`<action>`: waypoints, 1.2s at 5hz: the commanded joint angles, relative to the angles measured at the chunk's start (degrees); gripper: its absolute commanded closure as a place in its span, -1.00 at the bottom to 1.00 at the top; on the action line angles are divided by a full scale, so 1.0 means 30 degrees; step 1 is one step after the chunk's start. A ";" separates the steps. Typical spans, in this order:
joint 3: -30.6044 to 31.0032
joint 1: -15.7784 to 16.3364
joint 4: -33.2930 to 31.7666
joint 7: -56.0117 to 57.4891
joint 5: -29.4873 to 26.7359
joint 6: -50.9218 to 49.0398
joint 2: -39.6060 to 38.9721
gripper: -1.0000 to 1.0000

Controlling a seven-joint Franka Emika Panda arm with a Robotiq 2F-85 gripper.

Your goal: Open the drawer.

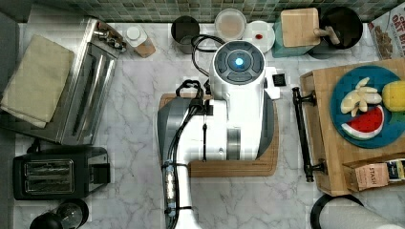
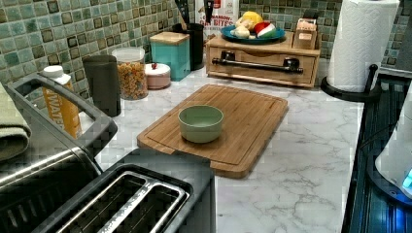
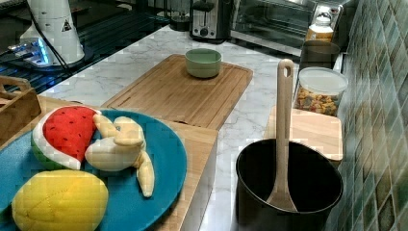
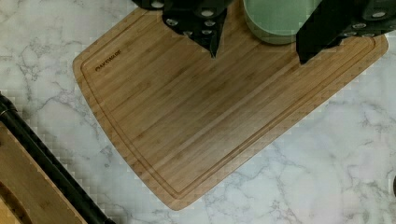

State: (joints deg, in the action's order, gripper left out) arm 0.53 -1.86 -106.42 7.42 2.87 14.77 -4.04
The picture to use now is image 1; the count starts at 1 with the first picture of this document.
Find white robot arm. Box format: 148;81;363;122
157;40;274;229

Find Stash tea box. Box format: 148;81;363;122
354;163;389;191

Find stainless toaster oven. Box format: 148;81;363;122
1;16;126;145

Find teal box with wooden lid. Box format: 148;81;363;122
272;8;321;58

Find watermelon slice toy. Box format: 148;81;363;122
341;105;385;140

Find peeled banana toy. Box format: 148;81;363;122
340;77;382;117

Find clear lidded container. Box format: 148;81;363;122
214;9;246;41

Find yellow fruit toy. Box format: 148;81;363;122
382;80;405;112

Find wooden drawer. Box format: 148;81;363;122
300;65;405;197

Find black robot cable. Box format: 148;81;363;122
161;33;227;229

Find white round lid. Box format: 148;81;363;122
243;21;275;53

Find wooden utensil handle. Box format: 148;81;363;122
313;26;340;45

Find beige folded towel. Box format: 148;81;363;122
1;34;75;128

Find wooden cutting board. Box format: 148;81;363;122
158;93;280;178

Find black toaster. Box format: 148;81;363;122
12;146;111;200

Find white bottle with cork base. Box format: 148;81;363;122
124;25;156;58

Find black kettle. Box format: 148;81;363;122
30;198;89;229

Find black round canister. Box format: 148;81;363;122
171;15;200;54

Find cereal box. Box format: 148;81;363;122
368;3;405;59

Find blue plate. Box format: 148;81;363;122
330;66;404;149

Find black utensil holder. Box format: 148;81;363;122
308;7;363;59

